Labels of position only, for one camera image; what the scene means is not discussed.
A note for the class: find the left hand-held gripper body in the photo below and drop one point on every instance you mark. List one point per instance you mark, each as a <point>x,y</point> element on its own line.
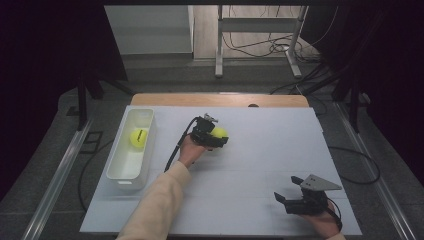
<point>201,131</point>

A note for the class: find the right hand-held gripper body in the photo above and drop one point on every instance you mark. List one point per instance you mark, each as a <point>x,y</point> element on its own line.
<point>310,205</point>

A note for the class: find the yellow tennis ball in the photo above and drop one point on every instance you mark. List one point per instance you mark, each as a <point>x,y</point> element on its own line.
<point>137,140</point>
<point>220,131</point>

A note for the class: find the white plastic bin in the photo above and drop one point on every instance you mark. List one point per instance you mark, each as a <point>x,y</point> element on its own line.
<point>128,166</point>

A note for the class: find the person's left hand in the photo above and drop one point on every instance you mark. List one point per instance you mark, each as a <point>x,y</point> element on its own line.
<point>191,151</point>

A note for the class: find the person's right hand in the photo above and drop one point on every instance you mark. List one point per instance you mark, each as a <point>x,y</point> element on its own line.
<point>325,224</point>

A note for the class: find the wooden table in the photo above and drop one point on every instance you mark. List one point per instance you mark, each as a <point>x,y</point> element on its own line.
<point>200,100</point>

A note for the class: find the white table mat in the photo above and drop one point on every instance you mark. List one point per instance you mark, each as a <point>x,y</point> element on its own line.
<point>260,166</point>

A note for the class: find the black table grommet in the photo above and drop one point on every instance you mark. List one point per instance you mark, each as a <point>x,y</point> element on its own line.
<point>253,105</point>

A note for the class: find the black stand legs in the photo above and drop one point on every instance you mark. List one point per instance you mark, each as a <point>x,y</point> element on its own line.
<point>83,100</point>
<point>351,96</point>

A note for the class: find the white cabinet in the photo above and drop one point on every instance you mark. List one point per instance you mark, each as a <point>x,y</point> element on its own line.
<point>150,30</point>

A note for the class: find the dark curtain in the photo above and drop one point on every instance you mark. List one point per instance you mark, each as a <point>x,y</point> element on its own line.
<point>393,66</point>
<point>36,66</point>

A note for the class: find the silver metal floor rail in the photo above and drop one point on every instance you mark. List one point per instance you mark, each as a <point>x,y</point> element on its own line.
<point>376,180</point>
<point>56,186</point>

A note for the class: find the grey metal stand frame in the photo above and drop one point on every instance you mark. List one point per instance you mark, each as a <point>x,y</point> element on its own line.
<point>256,25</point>

